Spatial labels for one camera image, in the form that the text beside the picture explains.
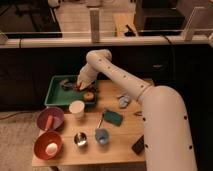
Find blue plastic cup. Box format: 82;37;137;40
95;128;109;145

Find green sponge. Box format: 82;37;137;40
103;110;123;126

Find red bowl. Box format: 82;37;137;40
34;131;62;160

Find purple bowl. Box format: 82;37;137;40
36;107;64;130

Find orange carrot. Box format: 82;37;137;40
45;115;53;131

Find white egg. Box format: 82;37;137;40
45;143;58;155

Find green plastic tray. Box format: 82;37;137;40
44;75;98;108

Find white horizontal rail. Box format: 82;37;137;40
0;35;210;49

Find dark eggplant toy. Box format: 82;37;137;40
60;79;78;91

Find yellow green pliers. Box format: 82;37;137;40
134;111;143;116

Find white vertical post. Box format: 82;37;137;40
90;8;100;43

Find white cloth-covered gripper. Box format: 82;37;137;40
77;64;98;87

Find white slanted post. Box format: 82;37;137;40
182;6;205;41

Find orange apple fruit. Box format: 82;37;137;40
83;92;94;101

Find black rectangular block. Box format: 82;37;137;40
132;136;144;155

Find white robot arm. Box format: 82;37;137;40
77;49;198;171

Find white paper cup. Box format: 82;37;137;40
69;100;85;119

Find small metal cup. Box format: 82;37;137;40
74;132;87;147

